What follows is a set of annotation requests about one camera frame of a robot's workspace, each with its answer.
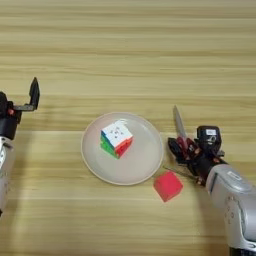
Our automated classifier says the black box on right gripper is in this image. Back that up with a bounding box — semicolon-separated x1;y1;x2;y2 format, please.
196;125;222;148

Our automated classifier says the multicoloured puzzle cube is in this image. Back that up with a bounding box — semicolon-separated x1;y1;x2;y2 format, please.
99;119;134;160

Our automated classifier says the round beige plate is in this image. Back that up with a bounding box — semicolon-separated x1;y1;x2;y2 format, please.
80;111;165;186

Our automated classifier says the red foam cube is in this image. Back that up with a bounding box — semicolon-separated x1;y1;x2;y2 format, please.
153;170;185;204

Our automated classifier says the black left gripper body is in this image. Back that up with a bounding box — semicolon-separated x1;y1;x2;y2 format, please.
0;91;23;141

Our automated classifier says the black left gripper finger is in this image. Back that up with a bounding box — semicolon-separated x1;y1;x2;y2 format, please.
12;76;41;113

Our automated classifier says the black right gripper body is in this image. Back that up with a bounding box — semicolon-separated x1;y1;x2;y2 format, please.
189;146;228;185

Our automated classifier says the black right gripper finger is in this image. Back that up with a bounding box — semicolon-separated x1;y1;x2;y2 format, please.
167;136;191;165
212;149;226;159

